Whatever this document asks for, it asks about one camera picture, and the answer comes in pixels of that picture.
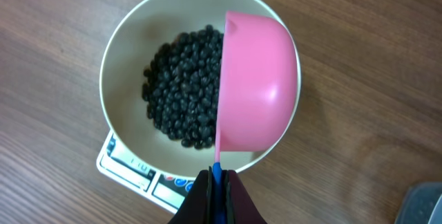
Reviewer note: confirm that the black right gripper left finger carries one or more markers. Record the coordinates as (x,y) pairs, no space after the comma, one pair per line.
(197,206)

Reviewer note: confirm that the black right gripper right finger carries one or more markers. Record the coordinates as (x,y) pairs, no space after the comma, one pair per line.
(239,207)

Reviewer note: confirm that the pink scoop blue handle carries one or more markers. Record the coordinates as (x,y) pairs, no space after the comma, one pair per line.
(258,90)

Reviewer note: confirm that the white digital kitchen scale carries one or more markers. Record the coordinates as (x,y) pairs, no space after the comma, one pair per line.
(121,165)

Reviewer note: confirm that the white bowl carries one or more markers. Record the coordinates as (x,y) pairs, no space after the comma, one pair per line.
(131,49)

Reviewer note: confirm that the black beans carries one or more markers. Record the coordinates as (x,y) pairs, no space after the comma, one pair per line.
(182,87)

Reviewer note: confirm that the clear plastic container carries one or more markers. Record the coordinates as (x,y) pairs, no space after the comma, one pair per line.
(421,205)

